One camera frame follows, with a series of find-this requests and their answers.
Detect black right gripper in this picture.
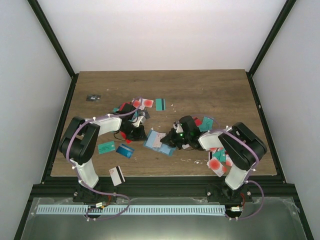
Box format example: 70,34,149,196
160,128,191,150

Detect light blue card holder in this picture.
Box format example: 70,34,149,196
143,129,176,156

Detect white card black stripe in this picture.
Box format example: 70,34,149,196
109,166,126,187

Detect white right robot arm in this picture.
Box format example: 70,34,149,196
159,115,267,202

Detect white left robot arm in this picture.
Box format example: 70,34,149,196
58,103,147,202

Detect white card red circles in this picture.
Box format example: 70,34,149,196
132,98,154,110

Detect small black card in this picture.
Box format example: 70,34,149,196
86,94,101,102

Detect teal card with black stripe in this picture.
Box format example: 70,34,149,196
155,98,166,111

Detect blue card left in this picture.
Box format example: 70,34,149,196
116,143,135,159

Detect white card large red circle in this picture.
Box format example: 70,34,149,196
206,157,227,177

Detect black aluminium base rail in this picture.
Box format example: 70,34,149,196
72,175,253,204

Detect light blue slotted cable duct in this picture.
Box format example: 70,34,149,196
36,204,226,216

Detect black frame post left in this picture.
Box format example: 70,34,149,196
26,0,77,79

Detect black frame post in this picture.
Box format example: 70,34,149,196
247,0,298,76
26,0,77,79

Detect black frame post right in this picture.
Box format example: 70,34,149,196
247,0,298,76

